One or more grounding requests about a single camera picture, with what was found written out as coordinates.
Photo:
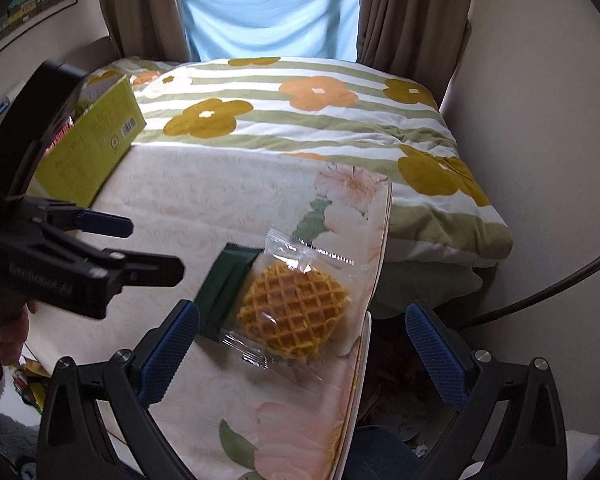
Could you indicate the brown curtain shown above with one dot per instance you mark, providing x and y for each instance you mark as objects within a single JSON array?
[
  {"x": 410, "y": 20},
  {"x": 140, "y": 5}
]

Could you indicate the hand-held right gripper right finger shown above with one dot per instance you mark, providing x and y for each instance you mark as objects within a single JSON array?
[{"x": 437, "y": 355}]

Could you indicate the yellow green bag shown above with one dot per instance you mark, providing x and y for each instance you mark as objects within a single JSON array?
[{"x": 30, "y": 385}]

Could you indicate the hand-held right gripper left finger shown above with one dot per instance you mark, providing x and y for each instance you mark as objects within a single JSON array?
[{"x": 172, "y": 355}]

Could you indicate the person's left hand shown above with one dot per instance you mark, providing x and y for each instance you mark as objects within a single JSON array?
[{"x": 12, "y": 337}]

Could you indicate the beige headboard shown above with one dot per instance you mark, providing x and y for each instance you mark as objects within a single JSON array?
[{"x": 92, "y": 52}]

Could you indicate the light blue cloth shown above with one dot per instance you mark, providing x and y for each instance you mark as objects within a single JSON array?
[{"x": 270, "y": 15}]

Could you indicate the striped floral blanket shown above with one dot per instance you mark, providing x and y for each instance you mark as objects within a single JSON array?
[{"x": 330, "y": 125}]

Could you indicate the pale green bedsheet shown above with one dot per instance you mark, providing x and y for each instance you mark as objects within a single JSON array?
[{"x": 430, "y": 282}]

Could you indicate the green cardboard box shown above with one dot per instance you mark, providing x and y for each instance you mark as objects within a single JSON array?
[{"x": 90, "y": 155}]

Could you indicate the dark green snack packet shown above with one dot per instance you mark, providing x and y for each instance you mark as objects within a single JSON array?
[{"x": 225, "y": 285}]

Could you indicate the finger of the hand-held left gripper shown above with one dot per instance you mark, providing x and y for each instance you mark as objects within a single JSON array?
[
  {"x": 105, "y": 224},
  {"x": 150, "y": 270}
]

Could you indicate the clear waffle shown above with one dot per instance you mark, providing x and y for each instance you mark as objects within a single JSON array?
[{"x": 295, "y": 305}]

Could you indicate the white and blue device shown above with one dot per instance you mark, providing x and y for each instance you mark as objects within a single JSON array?
[{"x": 2, "y": 109}]

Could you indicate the person's leg in jeans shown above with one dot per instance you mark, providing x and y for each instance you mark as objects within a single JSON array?
[{"x": 380, "y": 455}]

